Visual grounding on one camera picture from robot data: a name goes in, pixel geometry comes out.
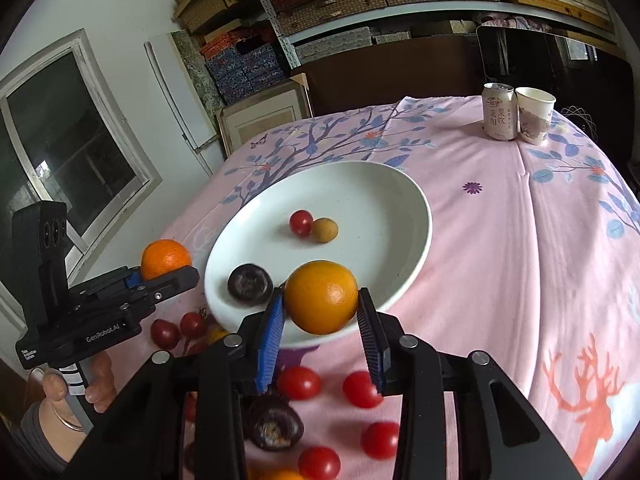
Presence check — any white metal shelf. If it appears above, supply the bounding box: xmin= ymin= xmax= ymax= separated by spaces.
xmin=240 ymin=0 xmax=621 ymax=68

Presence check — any white framed window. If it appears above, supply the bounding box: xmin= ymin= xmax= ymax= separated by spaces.
xmin=0 ymin=30 xmax=163 ymax=311

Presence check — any white board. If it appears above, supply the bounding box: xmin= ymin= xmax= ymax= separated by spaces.
xmin=145 ymin=32 xmax=221 ymax=151

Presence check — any brown wooden furniture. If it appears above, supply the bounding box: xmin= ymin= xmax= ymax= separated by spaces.
xmin=302 ymin=37 xmax=483 ymax=117

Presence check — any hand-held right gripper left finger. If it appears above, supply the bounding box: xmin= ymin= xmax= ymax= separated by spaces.
xmin=62 ymin=292 xmax=286 ymax=480

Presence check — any green patterned board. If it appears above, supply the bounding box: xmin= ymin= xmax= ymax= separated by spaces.
xmin=172 ymin=30 xmax=226 ymax=111

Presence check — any white drink can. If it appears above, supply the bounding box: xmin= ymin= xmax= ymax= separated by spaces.
xmin=481 ymin=82 xmax=518 ymax=141

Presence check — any white ceramic plate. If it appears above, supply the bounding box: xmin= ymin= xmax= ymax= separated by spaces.
xmin=204 ymin=161 xmax=433 ymax=348

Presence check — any large orange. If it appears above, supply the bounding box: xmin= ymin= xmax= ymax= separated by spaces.
xmin=284 ymin=260 xmax=360 ymax=336

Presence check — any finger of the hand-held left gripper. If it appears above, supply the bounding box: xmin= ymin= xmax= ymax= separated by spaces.
xmin=70 ymin=266 xmax=147 ymax=301
xmin=117 ymin=265 xmax=200 ymax=313

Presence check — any stack of blue patterned boxes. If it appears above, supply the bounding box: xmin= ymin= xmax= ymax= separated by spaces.
xmin=200 ymin=42 xmax=296 ymax=106

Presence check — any person's left hand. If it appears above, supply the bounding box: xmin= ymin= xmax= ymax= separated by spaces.
xmin=30 ymin=350 xmax=117 ymax=432

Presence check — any white paper cup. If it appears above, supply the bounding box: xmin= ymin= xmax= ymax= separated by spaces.
xmin=515 ymin=86 xmax=557 ymax=146

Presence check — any pale wooden picture frame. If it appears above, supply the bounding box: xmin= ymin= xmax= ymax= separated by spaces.
xmin=217 ymin=80 xmax=313 ymax=158

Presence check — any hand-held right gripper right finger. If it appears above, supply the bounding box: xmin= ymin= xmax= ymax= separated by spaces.
xmin=356 ymin=287 xmax=583 ymax=480

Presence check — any thin metal bracelet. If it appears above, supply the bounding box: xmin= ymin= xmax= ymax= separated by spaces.
xmin=50 ymin=407 xmax=86 ymax=433

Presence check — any person's left forearm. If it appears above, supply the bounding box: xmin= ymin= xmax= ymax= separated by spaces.
xmin=17 ymin=400 xmax=88 ymax=478

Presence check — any small brown longan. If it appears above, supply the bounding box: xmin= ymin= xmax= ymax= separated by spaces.
xmin=311 ymin=217 xmax=339 ymax=244

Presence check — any pink printed tablecloth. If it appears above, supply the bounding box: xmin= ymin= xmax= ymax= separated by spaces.
xmin=155 ymin=95 xmax=640 ymax=480

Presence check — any dark water chestnut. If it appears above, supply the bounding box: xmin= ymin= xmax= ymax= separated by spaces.
xmin=227 ymin=263 xmax=275 ymax=307
xmin=246 ymin=396 xmax=304 ymax=451

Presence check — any dark red cherry tomato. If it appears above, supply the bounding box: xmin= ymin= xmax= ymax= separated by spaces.
xmin=150 ymin=318 xmax=181 ymax=348

